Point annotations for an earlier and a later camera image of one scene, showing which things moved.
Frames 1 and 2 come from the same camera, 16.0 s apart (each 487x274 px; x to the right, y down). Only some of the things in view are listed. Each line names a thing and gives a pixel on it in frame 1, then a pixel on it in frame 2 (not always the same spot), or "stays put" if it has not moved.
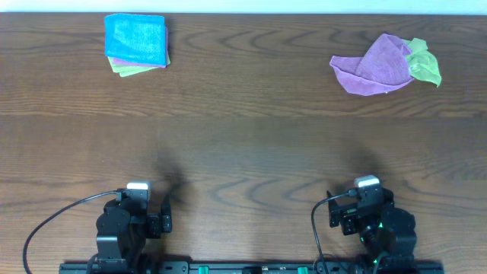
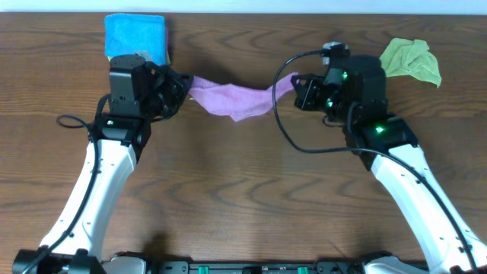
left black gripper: [163, 223] -> [183, 84]
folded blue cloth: [140, 38] stays put
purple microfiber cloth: [383, 68] -> [240, 102]
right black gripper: [347, 217] -> [303, 98]
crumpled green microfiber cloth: [422, 64] stays put
